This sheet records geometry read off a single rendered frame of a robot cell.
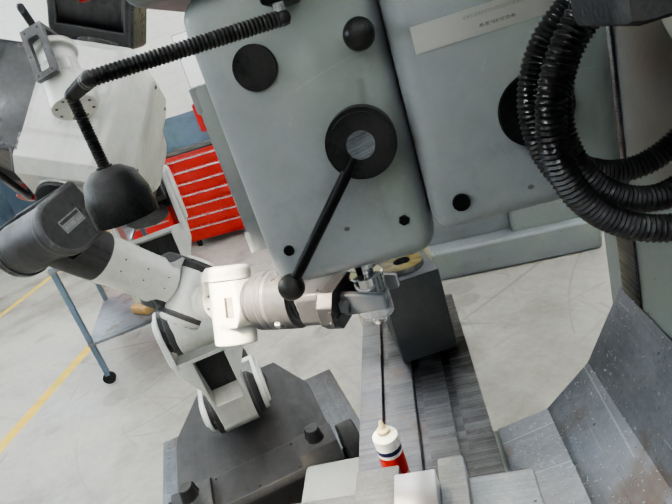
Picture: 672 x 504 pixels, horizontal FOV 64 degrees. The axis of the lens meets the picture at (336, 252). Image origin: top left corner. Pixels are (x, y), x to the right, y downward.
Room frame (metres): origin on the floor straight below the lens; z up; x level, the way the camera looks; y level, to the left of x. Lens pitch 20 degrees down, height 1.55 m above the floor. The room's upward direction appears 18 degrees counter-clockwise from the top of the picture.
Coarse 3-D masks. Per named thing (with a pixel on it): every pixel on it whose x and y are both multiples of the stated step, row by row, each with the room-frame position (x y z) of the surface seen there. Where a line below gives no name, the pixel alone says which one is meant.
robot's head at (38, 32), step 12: (36, 24) 0.88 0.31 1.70; (24, 36) 0.88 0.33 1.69; (36, 36) 0.88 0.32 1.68; (48, 36) 0.89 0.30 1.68; (60, 36) 0.90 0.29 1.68; (48, 48) 0.86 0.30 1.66; (36, 60) 0.86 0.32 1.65; (48, 60) 0.85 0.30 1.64; (36, 72) 0.85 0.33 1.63; (48, 72) 0.84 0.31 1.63
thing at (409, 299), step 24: (384, 264) 1.04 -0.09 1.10; (408, 264) 1.00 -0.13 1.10; (432, 264) 0.99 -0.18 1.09; (408, 288) 0.96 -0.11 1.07; (432, 288) 0.96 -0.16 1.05; (408, 312) 0.96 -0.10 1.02; (432, 312) 0.96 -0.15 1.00; (408, 336) 0.97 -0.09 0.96; (432, 336) 0.96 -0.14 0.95; (408, 360) 0.96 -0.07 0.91
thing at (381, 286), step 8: (384, 280) 0.64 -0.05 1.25; (352, 288) 0.64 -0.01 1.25; (360, 288) 0.63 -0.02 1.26; (368, 288) 0.63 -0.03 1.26; (376, 288) 0.63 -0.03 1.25; (384, 288) 0.63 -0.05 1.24; (392, 304) 0.64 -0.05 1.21; (368, 312) 0.63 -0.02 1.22; (376, 312) 0.63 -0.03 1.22; (384, 312) 0.63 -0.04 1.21; (392, 312) 0.64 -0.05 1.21; (368, 320) 0.63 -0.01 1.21; (376, 320) 0.63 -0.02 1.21
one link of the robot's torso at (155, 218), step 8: (160, 184) 1.22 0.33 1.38; (160, 192) 1.20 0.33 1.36; (160, 200) 1.22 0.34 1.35; (160, 208) 1.26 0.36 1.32; (152, 216) 1.27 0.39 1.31; (160, 216) 1.29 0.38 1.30; (128, 224) 1.26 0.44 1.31; (136, 224) 1.28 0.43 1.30; (144, 224) 1.29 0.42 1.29; (152, 224) 1.31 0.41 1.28
